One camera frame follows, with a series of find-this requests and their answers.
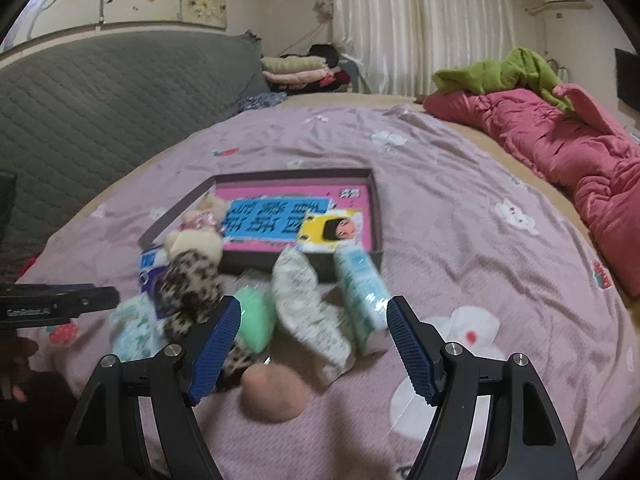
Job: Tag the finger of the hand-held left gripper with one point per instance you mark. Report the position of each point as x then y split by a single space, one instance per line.
75 300

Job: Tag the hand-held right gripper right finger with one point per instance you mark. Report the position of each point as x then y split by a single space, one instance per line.
410 350

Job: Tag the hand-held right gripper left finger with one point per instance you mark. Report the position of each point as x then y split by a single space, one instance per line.
215 350

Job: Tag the small pale green tissue packet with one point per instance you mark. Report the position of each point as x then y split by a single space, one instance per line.
135 325

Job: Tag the peach makeup sponge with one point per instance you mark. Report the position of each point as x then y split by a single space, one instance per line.
272 392

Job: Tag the leopard print scarf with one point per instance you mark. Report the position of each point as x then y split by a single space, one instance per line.
190 280

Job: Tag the white teal tissue roll pack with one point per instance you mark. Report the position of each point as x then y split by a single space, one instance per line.
360 290

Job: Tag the purple cartoon packet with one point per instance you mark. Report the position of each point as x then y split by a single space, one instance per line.
150 270

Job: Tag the cream plush teddy toy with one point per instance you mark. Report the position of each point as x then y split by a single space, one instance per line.
192 247

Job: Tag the shallow dark box pink print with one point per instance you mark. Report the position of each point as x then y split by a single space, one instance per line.
280 195

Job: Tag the person's left hand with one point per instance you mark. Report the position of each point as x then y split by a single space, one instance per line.
15 355

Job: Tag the mint green sponge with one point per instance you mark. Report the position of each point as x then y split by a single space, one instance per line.
255 320

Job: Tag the white floral cloth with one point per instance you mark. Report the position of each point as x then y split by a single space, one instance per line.
305 310

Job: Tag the yellow cartoon packet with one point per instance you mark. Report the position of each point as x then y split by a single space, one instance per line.
320 230

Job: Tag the grey quilted headboard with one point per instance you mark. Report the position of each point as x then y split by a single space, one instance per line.
100 100

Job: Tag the red quilt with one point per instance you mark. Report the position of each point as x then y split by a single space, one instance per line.
550 145

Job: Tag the blue floral cloth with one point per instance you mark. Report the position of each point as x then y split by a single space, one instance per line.
262 101

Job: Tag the pale blue chair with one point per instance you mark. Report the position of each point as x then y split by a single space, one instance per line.
356 72

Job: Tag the pink folded cloth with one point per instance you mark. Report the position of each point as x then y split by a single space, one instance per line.
300 79

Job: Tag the green blanket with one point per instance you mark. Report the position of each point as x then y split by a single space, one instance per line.
520 67

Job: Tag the black garment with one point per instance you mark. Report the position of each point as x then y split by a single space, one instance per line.
324 51

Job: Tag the white curtain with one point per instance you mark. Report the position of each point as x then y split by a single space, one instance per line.
425 20

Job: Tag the black television screen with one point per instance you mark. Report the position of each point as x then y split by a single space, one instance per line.
627 80

